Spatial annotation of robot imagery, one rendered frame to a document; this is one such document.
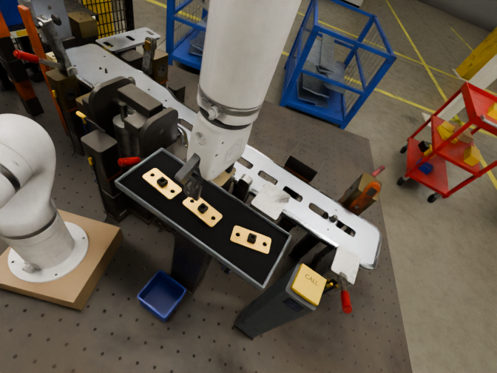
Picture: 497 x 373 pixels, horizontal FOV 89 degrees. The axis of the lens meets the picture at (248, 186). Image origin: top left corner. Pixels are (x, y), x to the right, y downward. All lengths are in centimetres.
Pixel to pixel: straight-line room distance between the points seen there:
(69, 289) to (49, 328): 13
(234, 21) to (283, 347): 93
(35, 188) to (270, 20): 62
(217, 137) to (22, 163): 42
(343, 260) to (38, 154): 75
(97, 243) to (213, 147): 67
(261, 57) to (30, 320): 92
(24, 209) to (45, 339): 40
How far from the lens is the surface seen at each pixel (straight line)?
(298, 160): 94
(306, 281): 55
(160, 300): 95
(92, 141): 78
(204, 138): 34
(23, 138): 66
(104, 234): 95
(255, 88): 30
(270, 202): 67
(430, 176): 323
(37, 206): 73
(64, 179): 121
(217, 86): 30
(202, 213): 54
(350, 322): 115
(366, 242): 92
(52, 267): 93
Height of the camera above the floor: 162
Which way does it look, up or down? 50 degrees down
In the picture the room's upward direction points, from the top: 25 degrees clockwise
